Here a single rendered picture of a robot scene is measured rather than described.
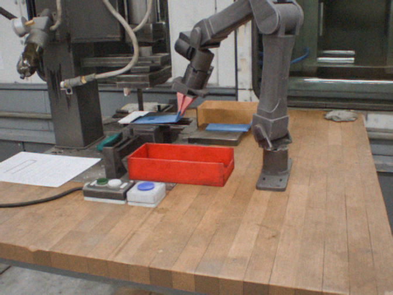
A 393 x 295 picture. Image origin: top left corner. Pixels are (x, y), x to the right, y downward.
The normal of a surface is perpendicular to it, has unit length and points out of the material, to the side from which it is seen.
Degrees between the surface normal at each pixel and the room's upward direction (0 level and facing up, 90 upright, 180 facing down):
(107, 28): 90
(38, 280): 0
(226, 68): 90
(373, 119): 90
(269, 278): 0
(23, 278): 0
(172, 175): 90
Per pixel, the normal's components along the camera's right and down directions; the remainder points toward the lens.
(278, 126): 0.63, 0.33
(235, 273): -0.04, -0.94
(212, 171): -0.29, 0.33
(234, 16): -0.76, 0.29
